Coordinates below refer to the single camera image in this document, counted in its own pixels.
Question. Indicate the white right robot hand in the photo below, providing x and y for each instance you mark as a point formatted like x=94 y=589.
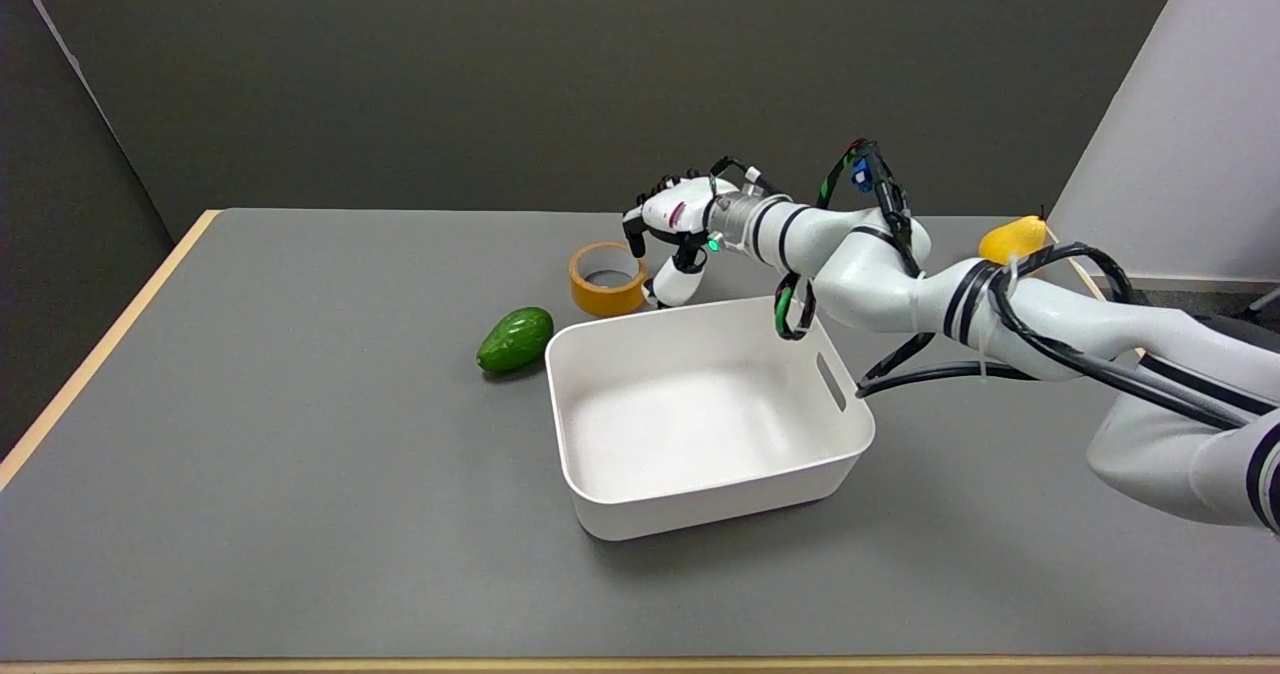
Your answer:
x=672 y=229

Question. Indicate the yellow tape roll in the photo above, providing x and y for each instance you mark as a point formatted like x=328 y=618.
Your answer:
x=604 y=281

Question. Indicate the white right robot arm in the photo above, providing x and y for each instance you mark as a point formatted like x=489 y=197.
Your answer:
x=1000 y=304

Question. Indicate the white plastic bin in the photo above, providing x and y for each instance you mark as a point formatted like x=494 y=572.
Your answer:
x=708 y=414

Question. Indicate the green avocado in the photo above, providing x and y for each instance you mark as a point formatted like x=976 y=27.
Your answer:
x=514 y=340

